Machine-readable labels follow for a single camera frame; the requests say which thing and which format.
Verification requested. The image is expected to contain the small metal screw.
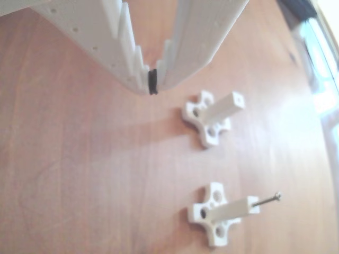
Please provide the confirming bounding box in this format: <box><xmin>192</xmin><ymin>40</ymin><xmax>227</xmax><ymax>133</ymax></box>
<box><xmin>251</xmin><ymin>192</ymin><xmax>282</xmax><ymax>208</ymax></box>

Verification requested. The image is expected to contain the white cross-base post stand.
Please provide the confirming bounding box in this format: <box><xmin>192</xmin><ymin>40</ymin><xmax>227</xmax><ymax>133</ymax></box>
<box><xmin>187</xmin><ymin>182</ymin><xmax>260</xmax><ymax>248</ymax></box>
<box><xmin>181</xmin><ymin>90</ymin><xmax>246</xmax><ymax>149</ymax></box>

